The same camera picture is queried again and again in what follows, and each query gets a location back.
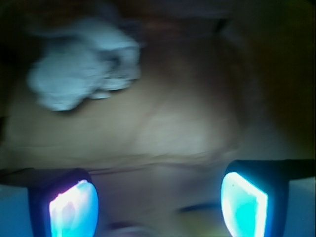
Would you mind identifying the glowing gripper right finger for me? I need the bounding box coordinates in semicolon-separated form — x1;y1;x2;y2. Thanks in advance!
221;159;316;237

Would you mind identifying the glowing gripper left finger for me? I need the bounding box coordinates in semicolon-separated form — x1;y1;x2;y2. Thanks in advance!
28;168;99;237

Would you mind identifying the white paper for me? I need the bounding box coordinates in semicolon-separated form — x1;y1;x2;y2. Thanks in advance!
27;18;140;111

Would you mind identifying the brown paper bag bin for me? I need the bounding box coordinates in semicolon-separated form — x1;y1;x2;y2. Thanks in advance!
0;0;316;236

